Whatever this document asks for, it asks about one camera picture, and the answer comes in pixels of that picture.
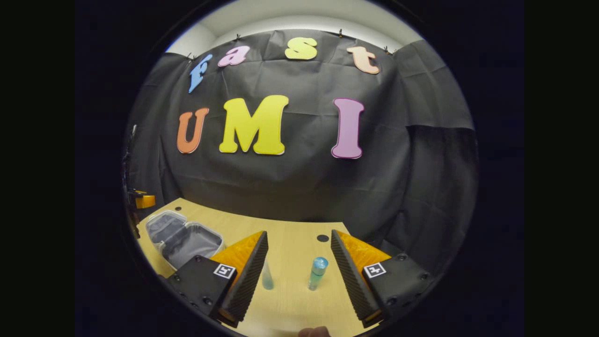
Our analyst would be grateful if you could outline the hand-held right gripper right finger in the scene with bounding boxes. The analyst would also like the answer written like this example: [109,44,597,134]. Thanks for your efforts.
[330,229,434,329]

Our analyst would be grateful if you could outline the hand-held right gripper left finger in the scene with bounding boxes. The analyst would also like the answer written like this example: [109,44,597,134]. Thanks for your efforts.
[167,230,270,329]

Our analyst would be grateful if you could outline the blue and white tube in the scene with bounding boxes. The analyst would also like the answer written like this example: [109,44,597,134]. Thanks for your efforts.
[262,259,275,291]

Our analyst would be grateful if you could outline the clear blue bottle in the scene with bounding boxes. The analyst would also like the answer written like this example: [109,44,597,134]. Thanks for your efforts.
[307,256,329,292]

